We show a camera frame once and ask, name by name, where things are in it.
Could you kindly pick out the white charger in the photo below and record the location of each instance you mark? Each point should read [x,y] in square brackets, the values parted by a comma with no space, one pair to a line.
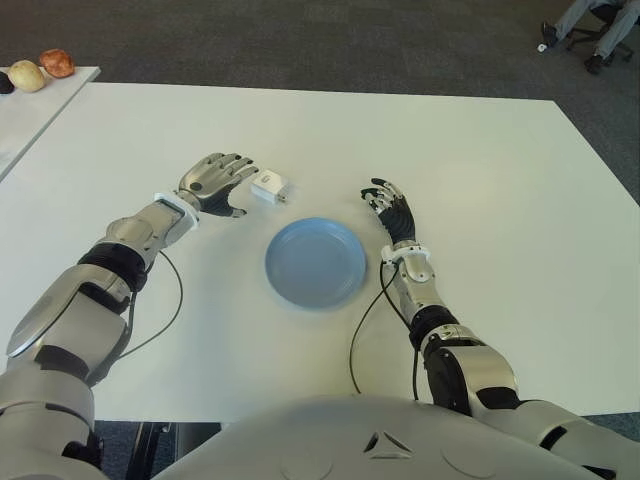
[265,185]

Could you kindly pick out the seated person in grey trousers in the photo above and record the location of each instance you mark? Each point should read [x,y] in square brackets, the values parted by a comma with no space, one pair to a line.
[612,30]

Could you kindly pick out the white side table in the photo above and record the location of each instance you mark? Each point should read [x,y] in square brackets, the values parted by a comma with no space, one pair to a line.
[35,115]

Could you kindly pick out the black office chair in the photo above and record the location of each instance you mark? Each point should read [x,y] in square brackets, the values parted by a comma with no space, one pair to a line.
[580,34]

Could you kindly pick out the pale yellow fruit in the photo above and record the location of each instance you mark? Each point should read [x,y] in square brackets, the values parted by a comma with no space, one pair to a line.
[27,76]

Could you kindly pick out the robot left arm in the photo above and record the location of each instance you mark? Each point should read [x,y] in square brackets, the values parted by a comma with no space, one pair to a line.
[75,310]

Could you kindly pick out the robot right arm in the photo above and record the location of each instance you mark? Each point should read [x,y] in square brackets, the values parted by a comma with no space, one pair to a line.
[465,365]

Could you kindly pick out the red-brown fruit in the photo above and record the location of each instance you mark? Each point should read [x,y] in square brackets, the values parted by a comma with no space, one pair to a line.
[57,63]

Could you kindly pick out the blue plate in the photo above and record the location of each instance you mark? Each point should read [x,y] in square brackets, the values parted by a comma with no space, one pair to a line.
[317,262]

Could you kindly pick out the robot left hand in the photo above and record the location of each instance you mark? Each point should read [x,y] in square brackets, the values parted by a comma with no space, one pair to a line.
[205,180]

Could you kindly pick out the grey robot torso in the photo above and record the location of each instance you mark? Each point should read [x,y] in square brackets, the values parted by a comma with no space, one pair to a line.
[360,440]

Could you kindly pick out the small black object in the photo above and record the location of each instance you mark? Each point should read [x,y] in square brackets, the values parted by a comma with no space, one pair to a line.
[5,83]

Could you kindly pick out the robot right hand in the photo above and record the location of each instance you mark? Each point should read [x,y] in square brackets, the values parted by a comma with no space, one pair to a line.
[399,222]

